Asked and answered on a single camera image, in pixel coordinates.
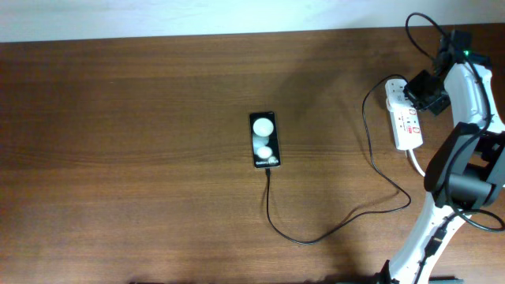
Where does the black charger cable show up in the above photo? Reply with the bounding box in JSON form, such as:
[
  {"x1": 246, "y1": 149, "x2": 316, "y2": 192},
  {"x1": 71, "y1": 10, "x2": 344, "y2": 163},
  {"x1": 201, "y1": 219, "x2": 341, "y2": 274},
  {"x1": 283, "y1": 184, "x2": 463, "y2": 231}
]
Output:
[{"x1": 265, "y1": 73, "x2": 412, "y2": 246}]

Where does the black smartphone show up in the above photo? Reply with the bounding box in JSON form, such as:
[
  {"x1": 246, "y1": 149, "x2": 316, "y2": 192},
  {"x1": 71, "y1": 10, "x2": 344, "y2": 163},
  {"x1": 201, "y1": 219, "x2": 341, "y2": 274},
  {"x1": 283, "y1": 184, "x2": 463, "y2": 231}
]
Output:
[{"x1": 249, "y1": 111, "x2": 282, "y2": 169}]

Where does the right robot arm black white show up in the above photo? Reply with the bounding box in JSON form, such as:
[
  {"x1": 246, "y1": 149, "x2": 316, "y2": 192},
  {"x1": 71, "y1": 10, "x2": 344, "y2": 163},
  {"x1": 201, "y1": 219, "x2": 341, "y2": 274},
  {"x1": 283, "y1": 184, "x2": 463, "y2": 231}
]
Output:
[{"x1": 380, "y1": 30, "x2": 504, "y2": 283}]

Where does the white power strip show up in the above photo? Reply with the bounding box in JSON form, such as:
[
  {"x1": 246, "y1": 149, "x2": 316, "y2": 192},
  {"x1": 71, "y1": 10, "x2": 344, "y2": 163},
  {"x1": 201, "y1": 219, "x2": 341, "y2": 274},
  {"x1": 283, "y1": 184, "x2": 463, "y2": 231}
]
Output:
[{"x1": 385, "y1": 79, "x2": 423, "y2": 151}]

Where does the white power strip cord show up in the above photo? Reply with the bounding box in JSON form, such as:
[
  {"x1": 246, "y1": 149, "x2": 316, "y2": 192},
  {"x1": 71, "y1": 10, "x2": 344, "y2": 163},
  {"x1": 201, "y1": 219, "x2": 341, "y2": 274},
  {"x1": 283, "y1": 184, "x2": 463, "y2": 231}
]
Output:
[{"x1": 406, "y1": 148, "x2": 427, "y2": 178}]

